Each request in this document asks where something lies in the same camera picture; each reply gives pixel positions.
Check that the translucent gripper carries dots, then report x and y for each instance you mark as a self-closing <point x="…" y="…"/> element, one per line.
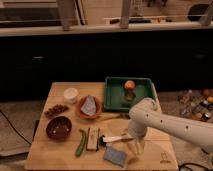
<point x="137" y="146"/>

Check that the blue sponge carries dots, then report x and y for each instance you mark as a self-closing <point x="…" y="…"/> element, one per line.
<point x="115" y="156"/>

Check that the white handled black brush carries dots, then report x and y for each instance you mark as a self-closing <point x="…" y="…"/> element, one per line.
<point x="103" y="140"/>

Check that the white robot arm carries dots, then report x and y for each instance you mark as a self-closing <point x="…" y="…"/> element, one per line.
<point x="144" y="114"/>

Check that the grey blue cloth in bowl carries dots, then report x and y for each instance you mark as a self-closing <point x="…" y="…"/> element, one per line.
<point x="89" y="106"/>

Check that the dark purple bowl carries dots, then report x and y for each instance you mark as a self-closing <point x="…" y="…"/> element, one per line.
<point x="59" y="128"/>

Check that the small green can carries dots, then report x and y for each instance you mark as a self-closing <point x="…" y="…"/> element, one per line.
<point x="129" y="97"/>

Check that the wooden block eraser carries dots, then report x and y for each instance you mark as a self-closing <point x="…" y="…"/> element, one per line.
<point x="92" y="140"/>

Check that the green plastic tray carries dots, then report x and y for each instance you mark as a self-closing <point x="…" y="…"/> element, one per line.
<point x="114" y="96"/>

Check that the orange ball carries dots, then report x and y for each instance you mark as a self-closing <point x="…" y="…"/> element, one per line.
<point x="129" y="85"/>

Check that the spice bottles on floor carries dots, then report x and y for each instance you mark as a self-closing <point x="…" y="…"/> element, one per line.
<point x="199" y="108"/>

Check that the brown grape bunch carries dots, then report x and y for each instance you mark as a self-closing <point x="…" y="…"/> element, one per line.
<point x="55" y="110"/>

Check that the yellow handled knife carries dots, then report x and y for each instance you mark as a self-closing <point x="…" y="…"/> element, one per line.
<point x="113" y="116"/>

